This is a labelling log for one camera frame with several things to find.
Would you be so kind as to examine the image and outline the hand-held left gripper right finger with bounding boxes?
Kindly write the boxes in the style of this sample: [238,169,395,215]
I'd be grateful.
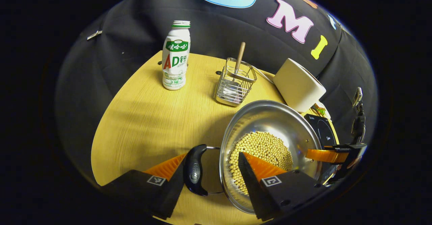
[238,152,333,221]

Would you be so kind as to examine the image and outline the white toaster cable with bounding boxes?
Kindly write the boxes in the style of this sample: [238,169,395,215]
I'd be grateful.
[251,66,276,84]

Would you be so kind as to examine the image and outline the sandwich with lettuce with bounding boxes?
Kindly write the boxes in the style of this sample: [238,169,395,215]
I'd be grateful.
[312,103,331,118]

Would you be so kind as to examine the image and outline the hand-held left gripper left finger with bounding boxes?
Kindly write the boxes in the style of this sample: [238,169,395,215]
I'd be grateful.
[101,152,188,220]

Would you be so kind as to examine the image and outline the stainless steel pot black handles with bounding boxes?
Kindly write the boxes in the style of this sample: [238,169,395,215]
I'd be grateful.
[184,100,323,215]

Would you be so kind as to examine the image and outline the wooden handled spoon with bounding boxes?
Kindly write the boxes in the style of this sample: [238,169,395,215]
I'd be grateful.
[223,42,246,101]

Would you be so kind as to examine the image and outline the black induction cooktop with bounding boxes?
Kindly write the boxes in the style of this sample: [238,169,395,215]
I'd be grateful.
[304,114,340,185]

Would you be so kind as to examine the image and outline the white toaster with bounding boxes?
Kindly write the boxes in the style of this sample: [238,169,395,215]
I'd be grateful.
[273,58,327,113]

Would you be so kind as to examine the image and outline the metal wire utensil holder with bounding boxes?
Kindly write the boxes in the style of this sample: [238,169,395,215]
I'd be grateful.
[215,57,258,107]

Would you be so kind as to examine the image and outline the pile of soybeans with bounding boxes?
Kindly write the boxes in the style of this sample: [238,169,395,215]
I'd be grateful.
[229,131,294,196]

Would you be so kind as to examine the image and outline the white drink bottle green cap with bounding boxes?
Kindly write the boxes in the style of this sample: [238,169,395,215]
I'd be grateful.
[162,20,191,91]

